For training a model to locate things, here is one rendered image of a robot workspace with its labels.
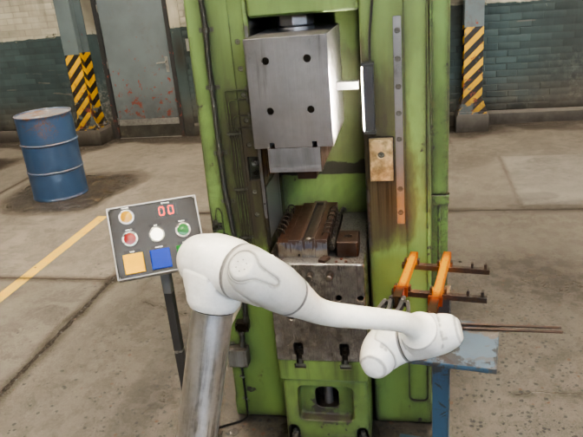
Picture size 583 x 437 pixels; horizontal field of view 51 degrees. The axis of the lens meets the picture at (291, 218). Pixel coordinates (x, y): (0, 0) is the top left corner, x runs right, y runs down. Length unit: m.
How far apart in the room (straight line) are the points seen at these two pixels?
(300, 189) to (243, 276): 1.61
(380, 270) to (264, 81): 0.92
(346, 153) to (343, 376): 0.97
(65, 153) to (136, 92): 2.59
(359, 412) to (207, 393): 1.33
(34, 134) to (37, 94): 3.16
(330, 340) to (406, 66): 1.11
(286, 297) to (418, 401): 1.70
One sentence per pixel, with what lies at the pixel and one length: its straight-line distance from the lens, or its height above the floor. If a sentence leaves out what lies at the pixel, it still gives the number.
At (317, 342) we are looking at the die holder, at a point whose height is 0.56.
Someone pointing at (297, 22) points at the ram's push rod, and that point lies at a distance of 2.40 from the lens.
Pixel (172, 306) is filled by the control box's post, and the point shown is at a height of 0.74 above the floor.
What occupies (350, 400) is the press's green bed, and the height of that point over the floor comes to 0.24.
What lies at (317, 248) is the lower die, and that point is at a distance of 2.41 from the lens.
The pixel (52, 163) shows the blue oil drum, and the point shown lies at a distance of 6.71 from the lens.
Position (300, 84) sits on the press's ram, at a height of 1.60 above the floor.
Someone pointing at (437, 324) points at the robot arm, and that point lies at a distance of 1.68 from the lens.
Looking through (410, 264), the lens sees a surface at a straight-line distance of 2.28.
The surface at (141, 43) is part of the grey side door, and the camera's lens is 8.90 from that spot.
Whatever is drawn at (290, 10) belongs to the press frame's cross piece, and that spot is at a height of 1.84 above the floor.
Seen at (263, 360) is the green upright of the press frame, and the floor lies 0.32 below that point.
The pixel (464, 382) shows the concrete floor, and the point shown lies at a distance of 3.28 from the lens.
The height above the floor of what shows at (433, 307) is 0.94.
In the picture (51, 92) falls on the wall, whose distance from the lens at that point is 9.66.
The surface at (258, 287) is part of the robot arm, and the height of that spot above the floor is 1.36.
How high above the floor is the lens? 1.95
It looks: 21 degrees down
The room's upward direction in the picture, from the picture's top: 5 degrees counter-clockwise
